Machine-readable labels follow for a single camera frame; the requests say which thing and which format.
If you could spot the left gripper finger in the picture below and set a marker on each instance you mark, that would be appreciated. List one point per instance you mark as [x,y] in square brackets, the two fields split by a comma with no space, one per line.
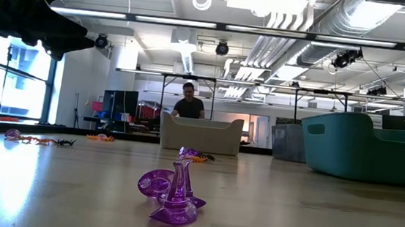
[48,26]
[68,46]

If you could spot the orange plastic spider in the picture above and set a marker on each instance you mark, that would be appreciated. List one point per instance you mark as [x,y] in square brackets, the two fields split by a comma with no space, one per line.
[33,140]
[198,159]
[100,138]

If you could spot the black plastic spider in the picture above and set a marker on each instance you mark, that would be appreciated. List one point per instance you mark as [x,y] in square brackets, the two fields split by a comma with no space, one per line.
[208,157]
[64,142]

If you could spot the black ceiling spotlight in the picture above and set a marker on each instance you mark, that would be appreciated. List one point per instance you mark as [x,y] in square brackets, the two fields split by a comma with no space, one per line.
[222,48]
[345,59]
[376,91]
[101,41]

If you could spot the red storage bin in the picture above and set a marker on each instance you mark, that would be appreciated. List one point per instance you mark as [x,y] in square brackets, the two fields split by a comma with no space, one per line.
[97,106]

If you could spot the black tripod stand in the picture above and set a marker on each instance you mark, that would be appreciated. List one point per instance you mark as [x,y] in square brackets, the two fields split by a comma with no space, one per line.
[75,117]

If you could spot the dark background desk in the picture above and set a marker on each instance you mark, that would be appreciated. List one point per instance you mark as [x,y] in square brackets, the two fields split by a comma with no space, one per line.
[113,125]

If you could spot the person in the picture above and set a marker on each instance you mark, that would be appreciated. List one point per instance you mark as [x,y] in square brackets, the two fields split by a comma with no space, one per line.
[188,108]

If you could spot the white plastic bin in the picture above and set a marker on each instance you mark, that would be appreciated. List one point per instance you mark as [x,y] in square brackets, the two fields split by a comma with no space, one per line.
[200,135]

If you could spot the grey translucent plastic bin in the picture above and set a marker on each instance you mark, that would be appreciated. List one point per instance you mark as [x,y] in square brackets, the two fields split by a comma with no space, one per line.
[288,143]

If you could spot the teal plastic bin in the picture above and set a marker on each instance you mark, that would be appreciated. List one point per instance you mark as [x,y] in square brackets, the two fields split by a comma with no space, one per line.
[350,152]

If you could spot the black background table frame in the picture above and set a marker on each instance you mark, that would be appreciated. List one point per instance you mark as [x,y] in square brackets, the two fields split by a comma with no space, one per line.
[295,107]
[162,95]

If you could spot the white ceiling duct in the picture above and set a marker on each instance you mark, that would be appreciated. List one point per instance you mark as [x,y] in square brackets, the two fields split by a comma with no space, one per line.
[187,59]

